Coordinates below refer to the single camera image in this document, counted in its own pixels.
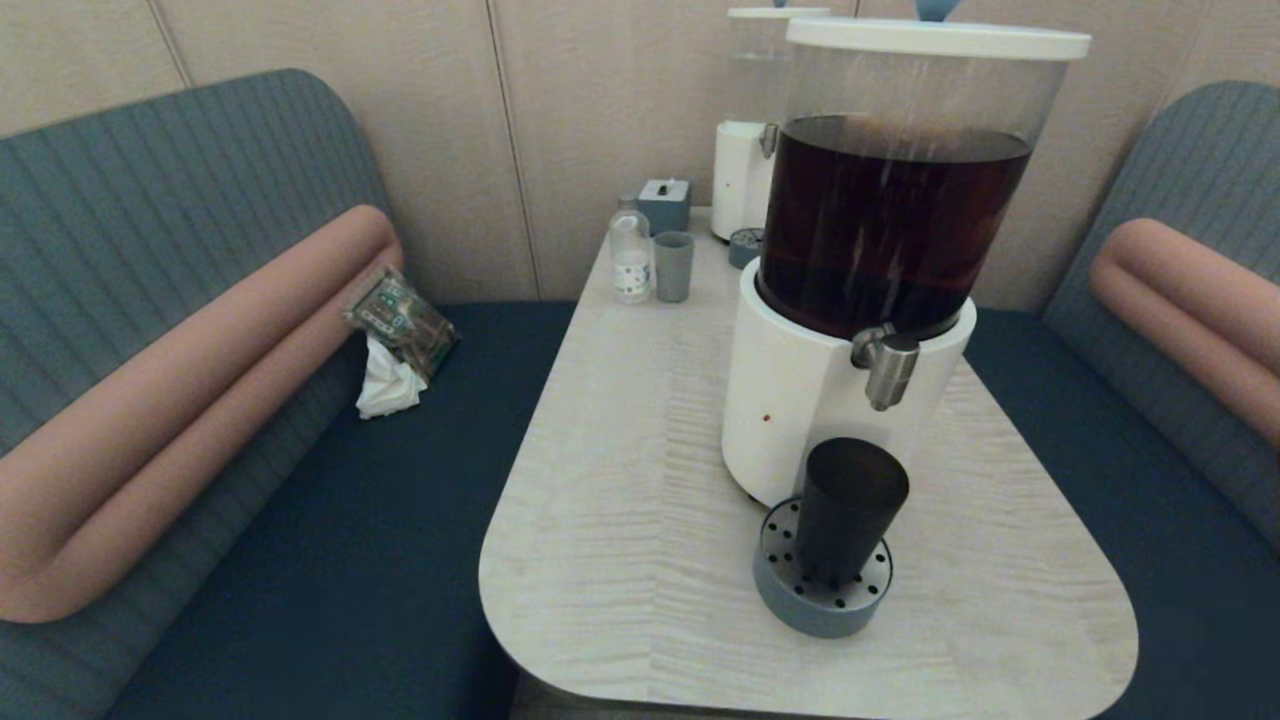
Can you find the black plastic cup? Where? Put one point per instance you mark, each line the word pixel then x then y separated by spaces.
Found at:
pixel 850 500

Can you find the small grey-blue cup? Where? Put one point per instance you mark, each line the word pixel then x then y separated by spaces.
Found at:
pixel 673 268

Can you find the clear plastic bottle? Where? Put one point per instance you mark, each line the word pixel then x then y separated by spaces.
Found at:
pixel 630 258

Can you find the small blue drip tray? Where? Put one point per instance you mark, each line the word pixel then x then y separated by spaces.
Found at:
pixel 745 247

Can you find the blue tissue box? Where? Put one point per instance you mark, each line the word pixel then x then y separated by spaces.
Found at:
pixel 663 207

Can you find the clear printed snack packet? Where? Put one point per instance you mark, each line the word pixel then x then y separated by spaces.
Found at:
pixel 400 318

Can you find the metal dispenser tap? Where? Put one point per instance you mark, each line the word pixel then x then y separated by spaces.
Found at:
pixel 888 365

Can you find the crumpled white tissue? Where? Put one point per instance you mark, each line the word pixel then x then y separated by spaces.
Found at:
pixel 385 388

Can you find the large dark tea dispenser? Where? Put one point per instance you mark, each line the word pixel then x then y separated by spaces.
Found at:
pixel 880 230

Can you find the round grey drip tray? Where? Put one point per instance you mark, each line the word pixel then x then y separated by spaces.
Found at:
pixel 820 612

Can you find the blue upholstered bench with packet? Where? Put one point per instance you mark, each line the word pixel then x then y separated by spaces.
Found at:
pixel 330 520

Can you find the large white dispenser lid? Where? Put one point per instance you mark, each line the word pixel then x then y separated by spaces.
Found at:
pixel 940 38

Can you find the pink bolster cushion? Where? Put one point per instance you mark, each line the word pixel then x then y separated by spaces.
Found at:
pixel 1190 305
pixel 200 400

